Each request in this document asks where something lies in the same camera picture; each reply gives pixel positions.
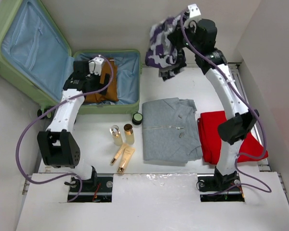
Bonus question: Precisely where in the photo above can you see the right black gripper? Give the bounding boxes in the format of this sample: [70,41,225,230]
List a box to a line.
[166,19,201,54]

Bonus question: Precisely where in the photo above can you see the brown garment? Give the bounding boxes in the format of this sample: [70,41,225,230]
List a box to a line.
[84,58,118,103]

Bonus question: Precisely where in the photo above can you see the purple camouflage garment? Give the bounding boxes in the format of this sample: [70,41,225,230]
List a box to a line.
[145,15,186,81]

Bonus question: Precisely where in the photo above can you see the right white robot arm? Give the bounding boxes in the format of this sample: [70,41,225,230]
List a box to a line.
[168,16,259,191]

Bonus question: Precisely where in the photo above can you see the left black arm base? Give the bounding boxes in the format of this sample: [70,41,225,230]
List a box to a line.
[64,174,113,203]

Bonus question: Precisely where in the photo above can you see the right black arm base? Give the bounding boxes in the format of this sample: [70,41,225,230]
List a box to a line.
[196,174,245,202]

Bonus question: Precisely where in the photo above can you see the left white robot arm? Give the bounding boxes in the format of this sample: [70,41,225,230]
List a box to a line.
[37,56,116,191]

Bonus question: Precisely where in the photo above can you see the clear glass perfume bottle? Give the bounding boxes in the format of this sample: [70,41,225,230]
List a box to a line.
[110,125,123,146]

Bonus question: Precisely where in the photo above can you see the gold cap lotion bottle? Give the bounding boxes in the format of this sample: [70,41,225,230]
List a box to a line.
[123,124,134,145]

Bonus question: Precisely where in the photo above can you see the slim beige cosmetic tube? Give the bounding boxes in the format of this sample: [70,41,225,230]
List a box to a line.
[110,143,128,165]

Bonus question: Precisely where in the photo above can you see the wide beige cosmetic tube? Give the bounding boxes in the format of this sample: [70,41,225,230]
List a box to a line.
[117,147,135,174]

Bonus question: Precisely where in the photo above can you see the green suitcase blue lining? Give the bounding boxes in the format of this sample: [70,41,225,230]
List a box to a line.
[0,0,142,118]

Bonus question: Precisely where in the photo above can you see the grey folded polo shirt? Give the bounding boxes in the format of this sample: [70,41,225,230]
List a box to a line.
[142,98,203,164]

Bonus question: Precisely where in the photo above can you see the red folded garment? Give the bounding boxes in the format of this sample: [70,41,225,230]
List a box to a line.
[198,111,263,165]

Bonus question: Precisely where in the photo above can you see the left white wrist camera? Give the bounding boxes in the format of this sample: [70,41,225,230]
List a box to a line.
[88,55,105,75]

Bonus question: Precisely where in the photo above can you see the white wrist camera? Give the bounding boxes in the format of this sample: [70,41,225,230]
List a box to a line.
[88,55,105,75]
[187,4,201,20]

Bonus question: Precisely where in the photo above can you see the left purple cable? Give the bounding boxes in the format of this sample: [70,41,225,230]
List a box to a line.
[15,54,115,202]

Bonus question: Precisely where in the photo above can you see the purple cable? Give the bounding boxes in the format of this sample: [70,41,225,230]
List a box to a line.
[179,14,273,197]
[15,54,115,202]

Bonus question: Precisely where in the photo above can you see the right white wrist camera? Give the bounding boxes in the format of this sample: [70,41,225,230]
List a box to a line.
[187,4,201,20]

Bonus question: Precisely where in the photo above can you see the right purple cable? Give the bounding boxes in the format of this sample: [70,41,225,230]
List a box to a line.
[179,14,273,197]

